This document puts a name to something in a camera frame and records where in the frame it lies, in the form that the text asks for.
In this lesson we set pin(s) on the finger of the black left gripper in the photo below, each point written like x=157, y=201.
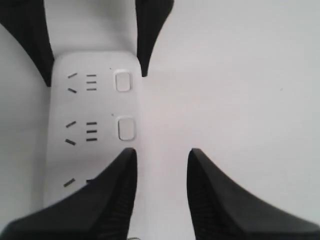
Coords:
x=26, y=21
x=151, y=16

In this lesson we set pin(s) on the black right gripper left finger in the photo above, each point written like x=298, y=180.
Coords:
x=101, y=210

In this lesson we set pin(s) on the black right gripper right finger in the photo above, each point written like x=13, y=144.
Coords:
x=221, y=209

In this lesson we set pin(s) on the white five-outlet power strip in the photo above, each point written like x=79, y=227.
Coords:
x=94, y=114

